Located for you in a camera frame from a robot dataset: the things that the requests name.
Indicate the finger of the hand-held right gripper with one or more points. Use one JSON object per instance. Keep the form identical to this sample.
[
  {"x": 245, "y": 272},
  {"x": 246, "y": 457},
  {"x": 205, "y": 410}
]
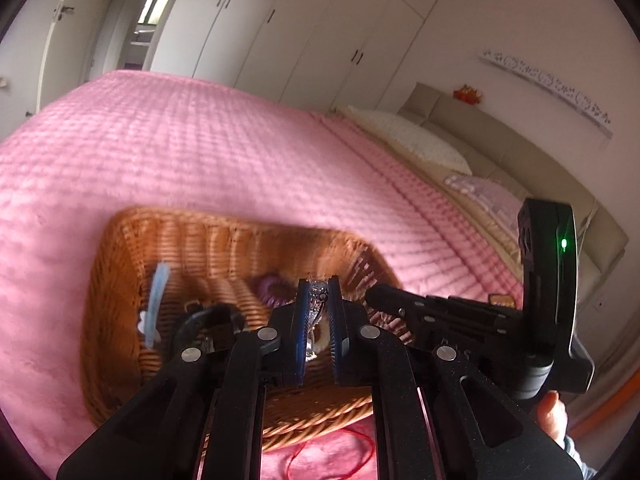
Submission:
[{"x": 390, "y": 300}]

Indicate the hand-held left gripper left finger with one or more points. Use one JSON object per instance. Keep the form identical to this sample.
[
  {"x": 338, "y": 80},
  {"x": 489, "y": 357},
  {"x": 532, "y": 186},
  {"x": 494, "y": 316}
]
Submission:
[{"x": 300, "y": 330}]

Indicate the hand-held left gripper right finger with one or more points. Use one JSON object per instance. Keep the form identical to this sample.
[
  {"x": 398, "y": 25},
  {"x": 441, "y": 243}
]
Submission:
[{"x": 340, "y": 330}]

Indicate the black wrist watch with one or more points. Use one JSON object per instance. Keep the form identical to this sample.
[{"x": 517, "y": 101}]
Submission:
[{"x": 210, "y": 317}]

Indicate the brown wicker basket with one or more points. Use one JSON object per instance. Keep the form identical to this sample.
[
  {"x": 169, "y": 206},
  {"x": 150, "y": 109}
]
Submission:
[{"x": 125, "y": 270}]

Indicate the person's right forearm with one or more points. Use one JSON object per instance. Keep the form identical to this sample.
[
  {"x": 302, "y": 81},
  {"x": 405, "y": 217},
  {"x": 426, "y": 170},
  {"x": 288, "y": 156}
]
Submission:
[{"x": 580, "y": 460}]

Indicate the person's right hand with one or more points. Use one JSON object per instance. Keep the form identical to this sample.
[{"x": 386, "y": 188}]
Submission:
[{"x": 552, "y": 420}]

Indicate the beige duvet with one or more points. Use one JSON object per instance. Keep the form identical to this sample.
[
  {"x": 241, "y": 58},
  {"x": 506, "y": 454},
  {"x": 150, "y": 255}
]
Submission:
[{"x": 480, "y": 232}]

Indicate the pink patterned pillow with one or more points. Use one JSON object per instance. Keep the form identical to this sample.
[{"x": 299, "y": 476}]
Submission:
[{"x": 492, "y": 200}]

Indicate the beige padded headboard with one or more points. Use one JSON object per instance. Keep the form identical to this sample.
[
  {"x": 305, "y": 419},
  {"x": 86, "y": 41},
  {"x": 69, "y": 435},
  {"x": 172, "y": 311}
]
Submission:
[{"x": 505, "y": 140}]

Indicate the white flowered pillow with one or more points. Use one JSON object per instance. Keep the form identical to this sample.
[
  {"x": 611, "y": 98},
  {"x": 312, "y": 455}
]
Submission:
[{"x": 415, "y": 140}]

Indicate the pink plush blanket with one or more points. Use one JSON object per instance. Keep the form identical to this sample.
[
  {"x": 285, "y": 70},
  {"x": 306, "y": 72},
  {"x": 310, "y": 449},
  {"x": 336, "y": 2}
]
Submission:
[{"x": 200, "y": 150}]

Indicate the red plush toy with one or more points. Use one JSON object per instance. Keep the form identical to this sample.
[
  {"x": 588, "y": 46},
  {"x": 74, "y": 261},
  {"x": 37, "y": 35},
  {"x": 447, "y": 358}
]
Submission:
[{"x": 467, "y": 94}]

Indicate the white wardrobe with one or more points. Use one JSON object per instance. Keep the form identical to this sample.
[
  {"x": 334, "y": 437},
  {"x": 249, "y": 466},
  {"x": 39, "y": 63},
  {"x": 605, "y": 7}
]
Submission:
[{"x": 300, "y": 25}]

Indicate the dark framed window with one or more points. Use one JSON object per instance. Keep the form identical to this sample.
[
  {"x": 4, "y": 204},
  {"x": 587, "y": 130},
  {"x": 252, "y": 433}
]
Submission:
[{"x": 156, "y": 5}]

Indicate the white room door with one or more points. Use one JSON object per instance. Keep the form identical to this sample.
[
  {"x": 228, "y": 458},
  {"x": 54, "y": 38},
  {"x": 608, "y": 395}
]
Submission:
[{"x": 75, "y": 20}]

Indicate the white fretwork wall shelf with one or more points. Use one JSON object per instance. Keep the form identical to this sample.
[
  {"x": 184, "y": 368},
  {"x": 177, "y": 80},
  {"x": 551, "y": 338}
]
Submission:
[{"x": 555, "y": 85}]

